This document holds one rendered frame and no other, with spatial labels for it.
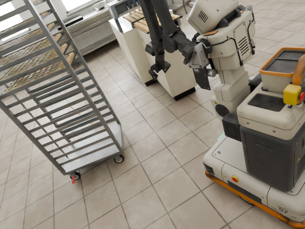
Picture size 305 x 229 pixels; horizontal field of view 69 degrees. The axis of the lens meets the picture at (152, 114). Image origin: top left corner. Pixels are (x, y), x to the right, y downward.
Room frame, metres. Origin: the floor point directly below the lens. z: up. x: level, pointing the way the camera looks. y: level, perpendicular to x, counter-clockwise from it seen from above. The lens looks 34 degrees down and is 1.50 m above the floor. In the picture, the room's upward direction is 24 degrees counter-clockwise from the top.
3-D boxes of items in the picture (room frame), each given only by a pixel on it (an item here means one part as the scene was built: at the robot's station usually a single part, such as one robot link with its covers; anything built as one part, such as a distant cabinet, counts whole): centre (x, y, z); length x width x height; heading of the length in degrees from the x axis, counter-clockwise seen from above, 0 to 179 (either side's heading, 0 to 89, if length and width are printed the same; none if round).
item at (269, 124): (0.83, -0.65, 0.59); 0.55 x 0.34 x 0.83; 117
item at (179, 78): (2.60, -0.45, 0.45); 0.70 x 0.34 x 0.90; 4
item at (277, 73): (0.81, -0.66, 0.87); 0.23 x 0.15 x 0.11; 117
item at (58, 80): (2.10, 0.70, 0.87); 0.64 x 0.03 x 0.03; 86
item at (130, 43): (3.58, -0.37, 0.42); 1.28 x 0.72 x 0.84; 4
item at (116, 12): (3.10, -0.41, 1.01); 0.72 x 0.33 x 0.34; 94
